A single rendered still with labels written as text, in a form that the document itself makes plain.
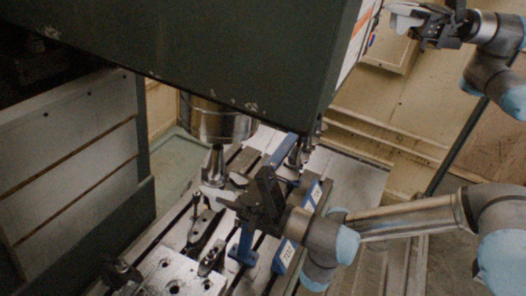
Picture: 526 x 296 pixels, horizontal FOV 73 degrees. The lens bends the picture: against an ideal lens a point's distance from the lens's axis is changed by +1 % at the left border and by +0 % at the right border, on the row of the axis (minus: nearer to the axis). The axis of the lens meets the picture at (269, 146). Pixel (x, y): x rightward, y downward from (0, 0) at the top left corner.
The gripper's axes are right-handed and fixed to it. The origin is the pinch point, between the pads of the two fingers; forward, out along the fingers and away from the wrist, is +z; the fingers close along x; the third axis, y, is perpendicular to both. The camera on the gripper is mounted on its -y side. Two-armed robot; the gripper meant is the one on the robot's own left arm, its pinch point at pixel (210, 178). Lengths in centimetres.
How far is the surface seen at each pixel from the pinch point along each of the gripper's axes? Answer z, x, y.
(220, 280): -6.2, -0.6, 35.7
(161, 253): 13.2, -1.4, 35.8
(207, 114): -2.5, -7.8, -22.4
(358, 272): -46, 44, 61
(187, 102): 2.0, -7.3, -22.9
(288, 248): -19, 23, 40
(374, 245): -51, 69, 68
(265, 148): 16, 88, 55
